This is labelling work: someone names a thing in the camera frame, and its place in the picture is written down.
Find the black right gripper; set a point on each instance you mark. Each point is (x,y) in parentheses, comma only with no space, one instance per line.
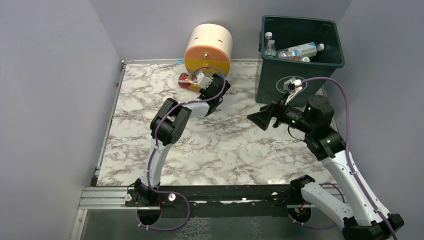
(274,113)

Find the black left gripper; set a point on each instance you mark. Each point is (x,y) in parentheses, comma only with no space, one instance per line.
(205,88)

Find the green label bottle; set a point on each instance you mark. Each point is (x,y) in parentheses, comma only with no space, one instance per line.
(270,48)

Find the orange label clear bottle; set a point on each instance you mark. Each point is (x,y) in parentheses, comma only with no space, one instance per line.
(301,59)

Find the white label long bottle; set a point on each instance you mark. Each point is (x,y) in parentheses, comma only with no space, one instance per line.
(300,51)

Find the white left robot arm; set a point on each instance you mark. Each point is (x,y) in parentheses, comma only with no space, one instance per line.
(168,126)

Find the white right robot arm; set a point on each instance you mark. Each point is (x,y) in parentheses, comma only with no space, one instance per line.
(363,217)

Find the dark green plastic bin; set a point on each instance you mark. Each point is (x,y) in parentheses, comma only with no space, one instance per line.
(289,31)

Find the red gold label bottle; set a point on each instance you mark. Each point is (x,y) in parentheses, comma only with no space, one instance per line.
(186,81)

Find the cream orange round drawer box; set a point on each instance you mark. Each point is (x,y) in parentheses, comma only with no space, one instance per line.
(210,45)

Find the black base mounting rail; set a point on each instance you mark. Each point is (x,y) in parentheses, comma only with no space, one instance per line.
(216,201)

